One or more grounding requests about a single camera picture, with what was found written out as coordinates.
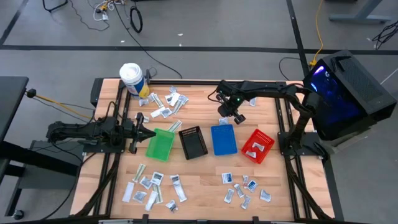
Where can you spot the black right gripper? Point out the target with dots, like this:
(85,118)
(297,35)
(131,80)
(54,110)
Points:
(233,102)

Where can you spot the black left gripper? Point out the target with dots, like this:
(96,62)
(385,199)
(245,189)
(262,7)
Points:
(130,133)

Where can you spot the white packet blue print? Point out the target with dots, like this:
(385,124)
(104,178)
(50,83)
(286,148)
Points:
(227,178)

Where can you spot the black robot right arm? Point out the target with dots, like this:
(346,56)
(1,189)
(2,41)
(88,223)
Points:
(267,88)

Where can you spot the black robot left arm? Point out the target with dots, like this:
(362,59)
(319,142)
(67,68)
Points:
(71,130)

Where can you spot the green plastic basket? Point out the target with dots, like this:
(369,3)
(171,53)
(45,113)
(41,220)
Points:
(160,146)

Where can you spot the blue plastic basket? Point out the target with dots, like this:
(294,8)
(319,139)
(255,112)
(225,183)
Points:
(224,141)

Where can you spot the dark grey foil packet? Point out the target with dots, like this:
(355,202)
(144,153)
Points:
(167,113)
(145,183)
(140,197)
(171,205)

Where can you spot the long striped packet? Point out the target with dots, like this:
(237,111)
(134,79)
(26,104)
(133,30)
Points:
(159,194)
(178,107)
(139,173)
(157,100)
(175,126)

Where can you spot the red plastic basket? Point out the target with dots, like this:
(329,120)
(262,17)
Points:
(265,138)

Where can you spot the black plastic basket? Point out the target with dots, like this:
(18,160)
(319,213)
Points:
(193,144)

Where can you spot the white wipes canister blue label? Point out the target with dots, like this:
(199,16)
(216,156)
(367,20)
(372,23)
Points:
(132,76)

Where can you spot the long white ridged packet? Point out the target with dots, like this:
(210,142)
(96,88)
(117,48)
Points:
(180,192)

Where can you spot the black computer tower blue glow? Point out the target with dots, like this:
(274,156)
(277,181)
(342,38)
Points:
(357,84)

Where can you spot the black desk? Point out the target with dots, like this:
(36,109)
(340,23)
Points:
(11,102)

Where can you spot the black caster wheel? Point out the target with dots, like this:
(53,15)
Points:
(18,214)

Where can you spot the grey desk leg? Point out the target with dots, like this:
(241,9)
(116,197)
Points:
(357,17)

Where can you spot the black aluminium table frame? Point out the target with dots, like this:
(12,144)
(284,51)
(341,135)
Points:
(199,82)

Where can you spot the small black camera post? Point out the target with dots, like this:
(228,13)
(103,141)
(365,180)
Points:
(148,76)

